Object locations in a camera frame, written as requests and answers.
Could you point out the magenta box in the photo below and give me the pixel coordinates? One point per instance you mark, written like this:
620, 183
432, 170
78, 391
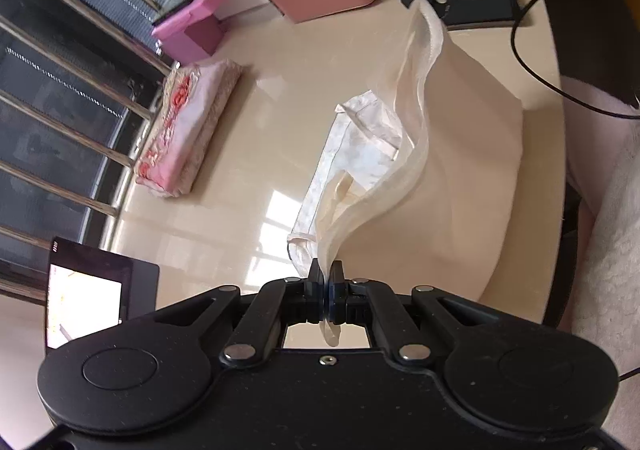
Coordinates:
195, 37

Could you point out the cream cloth tote bag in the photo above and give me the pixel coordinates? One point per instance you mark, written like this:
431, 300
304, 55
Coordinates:
465, 154

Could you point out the metal window railing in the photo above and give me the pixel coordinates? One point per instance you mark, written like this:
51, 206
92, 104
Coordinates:
115, 155

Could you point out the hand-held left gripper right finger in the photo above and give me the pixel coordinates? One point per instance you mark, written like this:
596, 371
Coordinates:
334, 295

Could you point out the white patterned cloth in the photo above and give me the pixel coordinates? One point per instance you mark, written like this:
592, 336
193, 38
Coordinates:
345, 149

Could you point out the folded pink floral cloth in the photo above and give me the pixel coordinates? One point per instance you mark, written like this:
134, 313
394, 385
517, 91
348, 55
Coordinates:
185, 129

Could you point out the black tablet screen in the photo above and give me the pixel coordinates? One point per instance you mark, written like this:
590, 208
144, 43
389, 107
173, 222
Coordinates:
100, 280

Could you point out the person's pale fuzzy clothing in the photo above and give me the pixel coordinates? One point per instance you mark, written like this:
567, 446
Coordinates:
615, 255

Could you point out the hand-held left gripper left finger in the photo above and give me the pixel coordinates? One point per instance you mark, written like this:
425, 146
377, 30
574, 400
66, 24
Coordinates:
316, 292

